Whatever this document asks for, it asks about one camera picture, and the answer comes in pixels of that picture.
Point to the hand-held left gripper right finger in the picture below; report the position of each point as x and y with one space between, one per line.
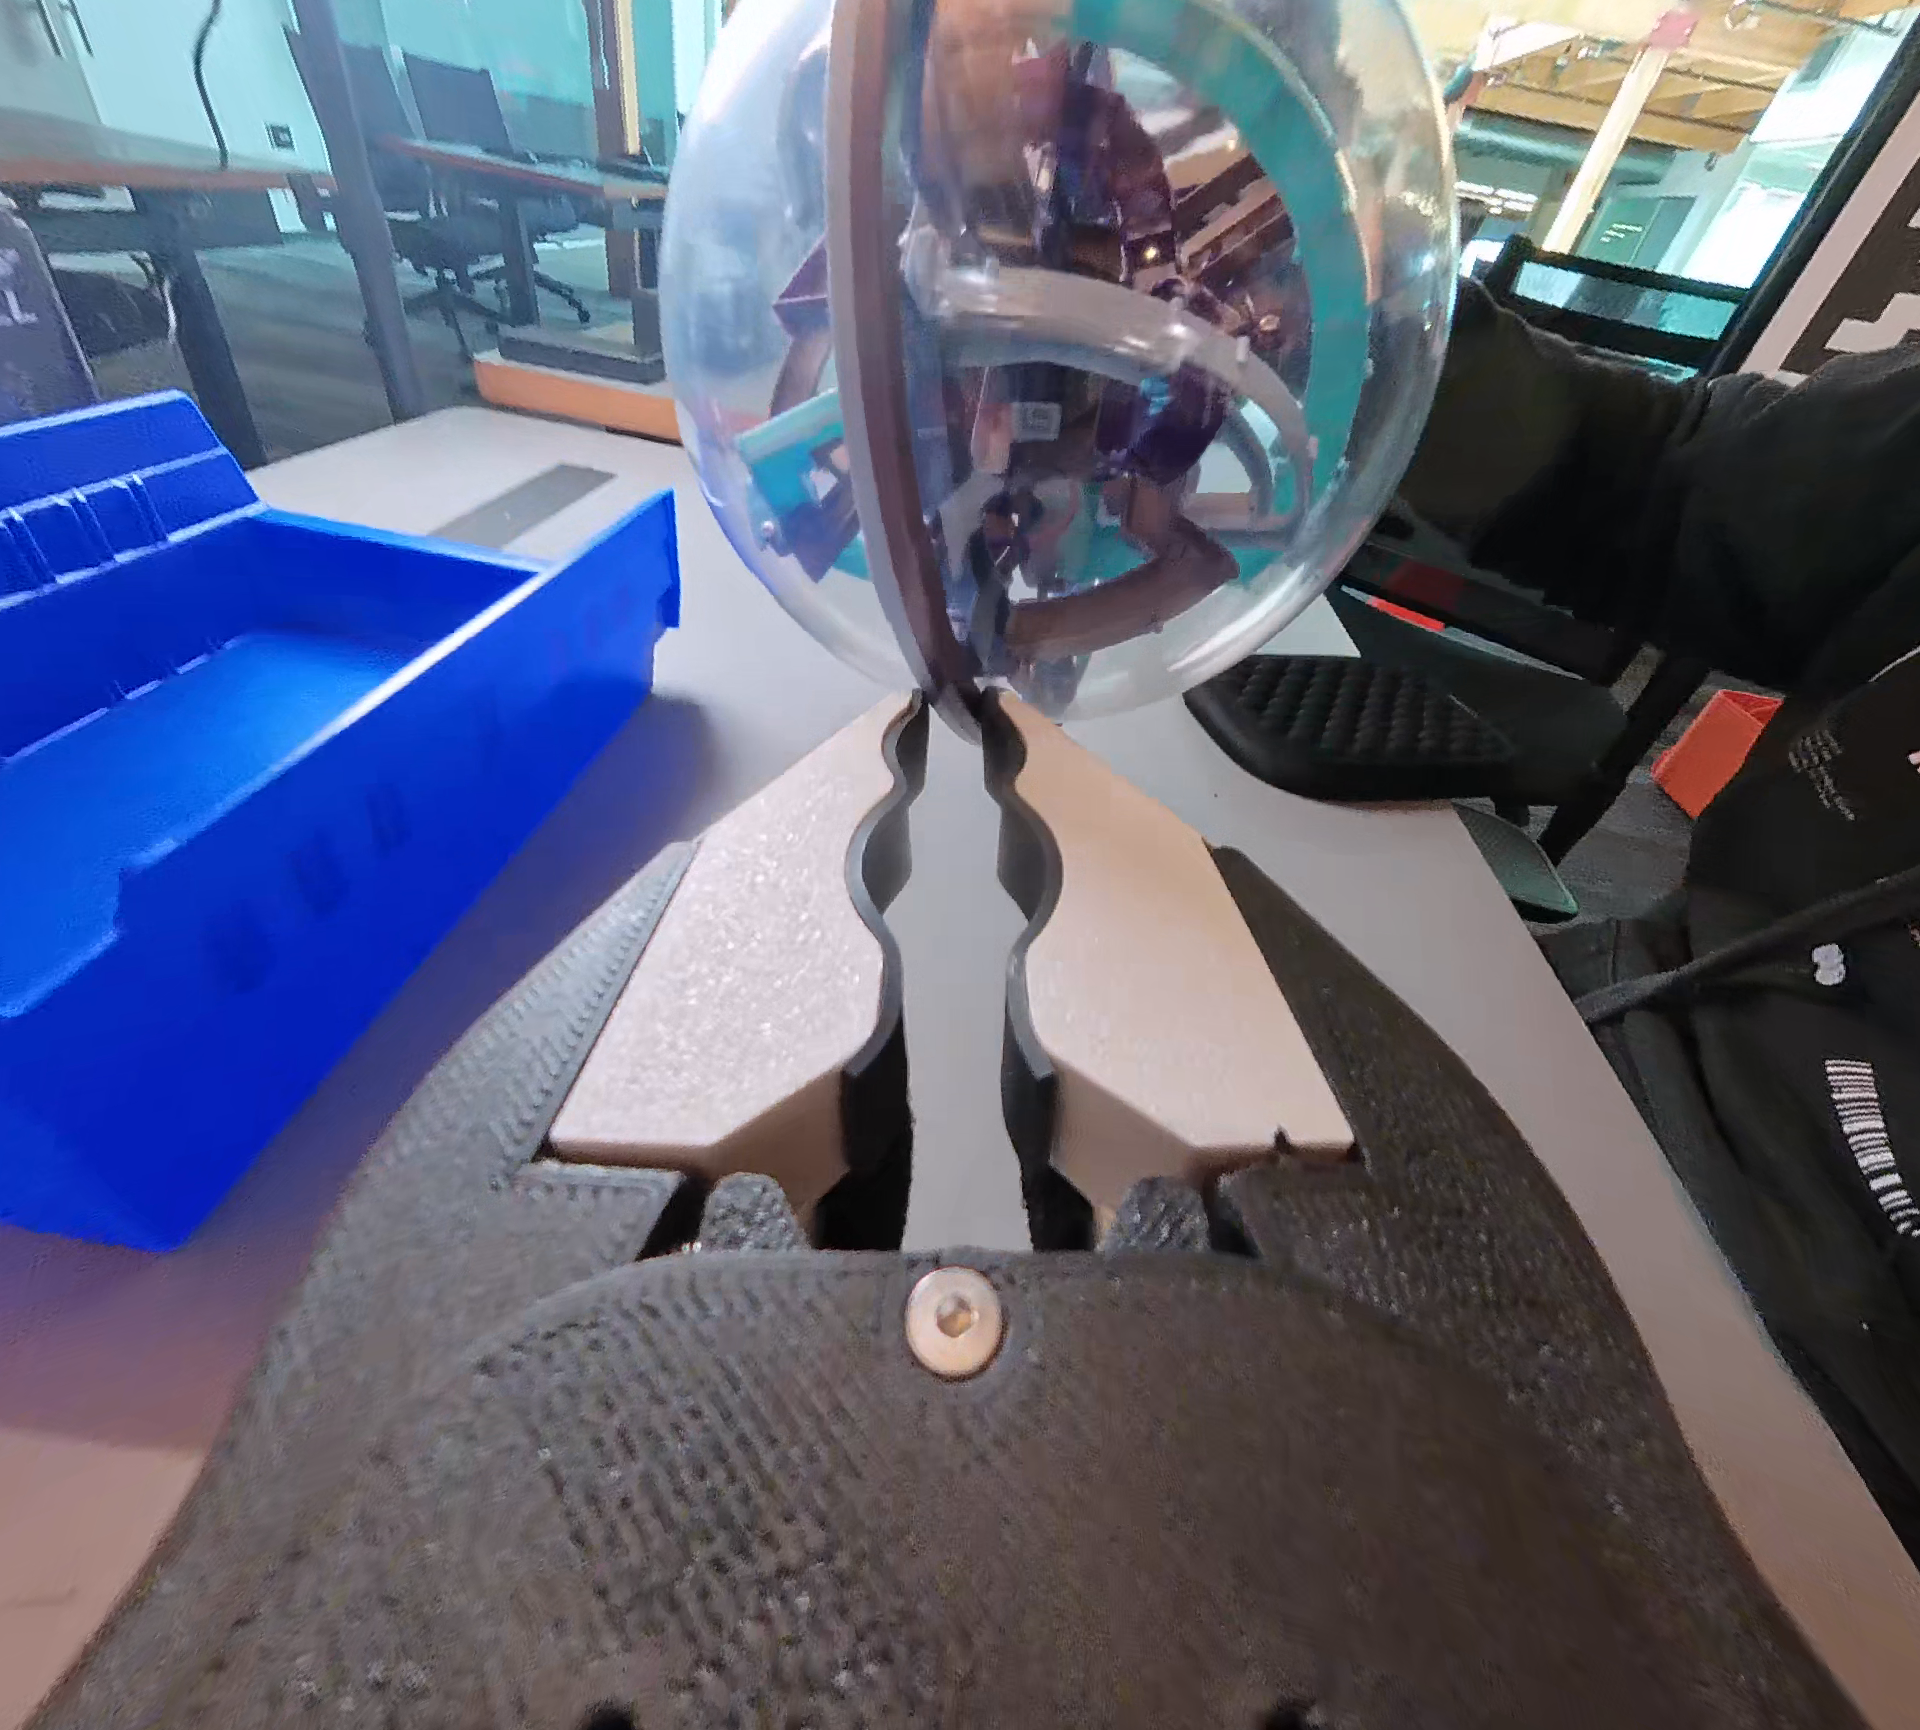
1186 997

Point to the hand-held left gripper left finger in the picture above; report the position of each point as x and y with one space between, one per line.
737 997

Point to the clear maze ball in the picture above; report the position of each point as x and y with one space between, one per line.
1050 260

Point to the blue plastic bin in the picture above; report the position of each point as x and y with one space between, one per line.
271 770

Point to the person's black printed jacket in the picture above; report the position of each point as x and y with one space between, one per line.
1800 1070

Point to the black office chair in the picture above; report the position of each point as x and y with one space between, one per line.
481 187

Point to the black white marker board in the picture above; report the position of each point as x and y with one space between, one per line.
1860 230

